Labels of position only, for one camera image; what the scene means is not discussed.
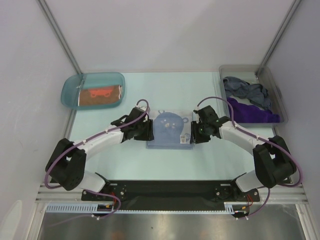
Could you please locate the light blue towel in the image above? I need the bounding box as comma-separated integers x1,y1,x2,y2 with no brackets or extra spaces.
146,110,193,150

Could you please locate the brown orange towel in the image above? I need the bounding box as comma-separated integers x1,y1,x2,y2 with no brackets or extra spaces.
78,84,123,107

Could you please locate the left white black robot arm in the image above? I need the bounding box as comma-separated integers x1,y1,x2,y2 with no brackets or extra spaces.
44,107,154,200

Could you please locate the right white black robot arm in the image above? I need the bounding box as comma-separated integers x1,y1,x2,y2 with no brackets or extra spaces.
191,105,297,201

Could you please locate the purple towel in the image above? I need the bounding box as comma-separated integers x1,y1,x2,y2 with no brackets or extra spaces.
227,97,281,124

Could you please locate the clear grey plastic bin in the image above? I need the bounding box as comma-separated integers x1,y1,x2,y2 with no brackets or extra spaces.
219,65,288,127

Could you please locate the dark blue grey towel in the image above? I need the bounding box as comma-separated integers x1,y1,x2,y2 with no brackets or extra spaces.
222,76,272,110

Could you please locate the teal plastic bin lid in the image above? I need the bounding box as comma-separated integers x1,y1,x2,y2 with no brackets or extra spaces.
60,72,126,111

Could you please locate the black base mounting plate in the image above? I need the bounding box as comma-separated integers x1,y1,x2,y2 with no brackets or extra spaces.
81,179,261,211

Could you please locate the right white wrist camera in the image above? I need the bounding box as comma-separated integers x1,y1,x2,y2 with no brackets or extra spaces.
193,106,200,118

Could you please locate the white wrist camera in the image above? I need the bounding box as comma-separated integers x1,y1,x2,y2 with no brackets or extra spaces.
136,105,150,113
193,106,200,118

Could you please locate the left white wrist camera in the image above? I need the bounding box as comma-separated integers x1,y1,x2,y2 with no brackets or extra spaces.
136,105,150,113

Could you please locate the light blue cable duct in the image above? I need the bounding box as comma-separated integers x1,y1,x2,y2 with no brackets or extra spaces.
45,203,248,215

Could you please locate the right aluminium corner post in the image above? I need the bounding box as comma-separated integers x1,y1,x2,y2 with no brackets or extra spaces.
256,0,304,75

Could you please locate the aluminium corner post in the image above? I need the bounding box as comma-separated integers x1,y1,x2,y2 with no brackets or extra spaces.
256,0,304,75
36,0,82,75

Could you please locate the left aluminium corner post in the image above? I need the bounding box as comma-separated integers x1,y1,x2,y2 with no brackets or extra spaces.
36,0,82,75

